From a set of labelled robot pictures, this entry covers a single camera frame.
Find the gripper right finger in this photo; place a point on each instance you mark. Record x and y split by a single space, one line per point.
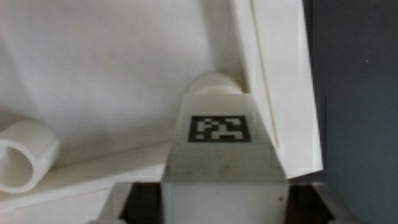
315 205

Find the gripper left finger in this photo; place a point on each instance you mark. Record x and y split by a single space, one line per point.
134 206

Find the white table leg with tag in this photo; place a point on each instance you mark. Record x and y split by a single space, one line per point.
224 186

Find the white square tabletop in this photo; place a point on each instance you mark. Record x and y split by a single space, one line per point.
100 58

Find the white U-shaped obstacle fence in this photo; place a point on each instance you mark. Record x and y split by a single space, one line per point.
280 22

